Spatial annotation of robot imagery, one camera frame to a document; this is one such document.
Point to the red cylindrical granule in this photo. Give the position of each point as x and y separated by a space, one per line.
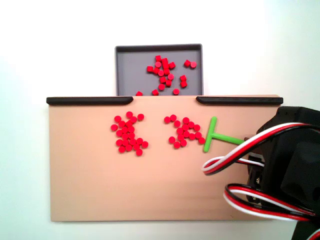
166 66
177 144
171 65
119 142
166 72
131 135
117 118
170 76
158 58
144 144
184 84
193 64
150 69
121 123
161 86
192 136
177 123
185 120
171 139
129 123
196 127
125 142
167 119
176 91
173 117
133 119
198 135
180 131
164 61
125 136
139 152
119 132
201 140
139 140
183 78
129 114
187 63
128 147
191 124
136 147
155 92
186 134
163 80
132 142
180 137
114 127
183 142
121 149
185 127
168 83
131 129
157 64
156 70
140 116
139 94
161 73
125 129

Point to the black edge rail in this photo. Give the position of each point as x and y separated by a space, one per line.
87 101
237 101

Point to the green T-shaped pusher tool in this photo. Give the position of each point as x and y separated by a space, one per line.
209 135

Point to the grey shallow tray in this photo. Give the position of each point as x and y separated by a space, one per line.
130 75

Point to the tan flat board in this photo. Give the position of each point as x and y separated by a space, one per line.
100 187

